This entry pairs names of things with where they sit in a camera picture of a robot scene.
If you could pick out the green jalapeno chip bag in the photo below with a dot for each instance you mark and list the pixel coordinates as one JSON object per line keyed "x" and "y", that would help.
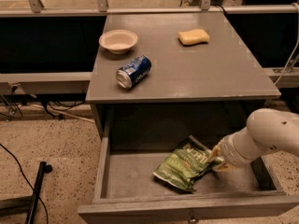
{"x": 185, "y": 164}

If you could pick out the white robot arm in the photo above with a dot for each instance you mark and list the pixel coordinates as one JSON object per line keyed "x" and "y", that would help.
{"x": 267, "y": 131}

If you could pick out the white paper bowl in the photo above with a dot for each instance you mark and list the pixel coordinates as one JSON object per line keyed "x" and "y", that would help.
{"x": 118, "y": 41}

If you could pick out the grey metal railing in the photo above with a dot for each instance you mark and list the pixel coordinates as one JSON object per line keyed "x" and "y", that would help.
{"x": 102, "y": 3}

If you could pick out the open grey wooden drawer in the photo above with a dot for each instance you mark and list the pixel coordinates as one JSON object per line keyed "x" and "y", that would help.
{"x": 127, "y": 192}

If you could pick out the grey wooden cabinet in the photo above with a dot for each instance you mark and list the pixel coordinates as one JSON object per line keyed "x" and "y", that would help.
{"x": 213, "y": 79}

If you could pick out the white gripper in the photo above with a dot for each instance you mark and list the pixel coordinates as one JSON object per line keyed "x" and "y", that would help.
{"x": 226, "y": 152}

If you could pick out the yellow sponge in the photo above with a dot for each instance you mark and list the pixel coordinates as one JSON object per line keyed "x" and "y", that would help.
{"x": 193, "y": 37}

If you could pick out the black stand leg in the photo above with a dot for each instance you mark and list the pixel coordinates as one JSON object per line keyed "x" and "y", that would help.
{"x": 26, "y": 204}

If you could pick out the metal drawer knob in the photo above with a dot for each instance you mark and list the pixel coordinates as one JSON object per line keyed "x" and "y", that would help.
{"x": 193, "y": 219}

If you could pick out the blue soda can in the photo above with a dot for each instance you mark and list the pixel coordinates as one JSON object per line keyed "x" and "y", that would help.
{"x": 134, "y": 71}

